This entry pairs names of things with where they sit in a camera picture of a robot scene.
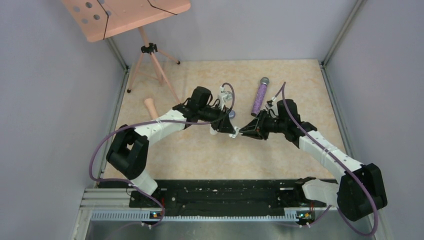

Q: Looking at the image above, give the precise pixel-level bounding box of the lavender charging case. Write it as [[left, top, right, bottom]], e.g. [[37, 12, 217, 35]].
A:
[[228, 110, 236, 120]]

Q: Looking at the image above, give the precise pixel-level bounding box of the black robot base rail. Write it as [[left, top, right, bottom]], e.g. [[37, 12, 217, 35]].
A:
[[97, 178, 327, 220]]

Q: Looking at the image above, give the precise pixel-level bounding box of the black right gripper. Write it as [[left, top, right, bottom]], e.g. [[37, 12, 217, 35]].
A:
[[240, 108, 288, 140]]

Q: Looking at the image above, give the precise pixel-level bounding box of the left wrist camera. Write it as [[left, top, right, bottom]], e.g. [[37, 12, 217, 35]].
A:
[[217, 91, 233, 110]]

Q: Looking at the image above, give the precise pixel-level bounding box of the white oval charging case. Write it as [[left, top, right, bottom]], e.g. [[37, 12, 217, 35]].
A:
[[209, 128, 218, 135]]

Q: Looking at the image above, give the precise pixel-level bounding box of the white earbud case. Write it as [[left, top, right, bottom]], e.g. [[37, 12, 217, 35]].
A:
[[229, 126, 241, 139]]

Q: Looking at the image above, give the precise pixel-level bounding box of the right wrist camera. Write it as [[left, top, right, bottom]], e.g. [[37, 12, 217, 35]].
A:
[[264, 99, 278, 114]]

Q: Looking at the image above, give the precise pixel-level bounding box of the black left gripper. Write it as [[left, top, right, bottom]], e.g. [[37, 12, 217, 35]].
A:
[[198, 103, 236, 134]]

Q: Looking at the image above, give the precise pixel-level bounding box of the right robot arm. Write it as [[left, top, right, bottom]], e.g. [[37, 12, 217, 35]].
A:
[[239, 99, 388, 222]]

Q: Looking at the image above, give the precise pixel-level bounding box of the pink music stand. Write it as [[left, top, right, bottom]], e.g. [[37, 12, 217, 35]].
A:
[[60, 0, 192, 104]]

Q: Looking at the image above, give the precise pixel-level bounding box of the purple glitter microphone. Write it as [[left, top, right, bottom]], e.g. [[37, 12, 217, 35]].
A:
[[250, 77, 270, 117]]

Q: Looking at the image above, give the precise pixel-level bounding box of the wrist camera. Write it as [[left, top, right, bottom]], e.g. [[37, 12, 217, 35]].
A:
[[217, 91, 233, 110], [264, 99, 278, 114]]

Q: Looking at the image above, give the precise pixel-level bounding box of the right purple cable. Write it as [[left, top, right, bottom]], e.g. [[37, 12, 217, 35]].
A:
[[271, 81, 379, 237]]

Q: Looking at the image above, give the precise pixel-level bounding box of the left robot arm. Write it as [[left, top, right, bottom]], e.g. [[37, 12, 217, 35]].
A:
[[106, 83, 237, 207]]

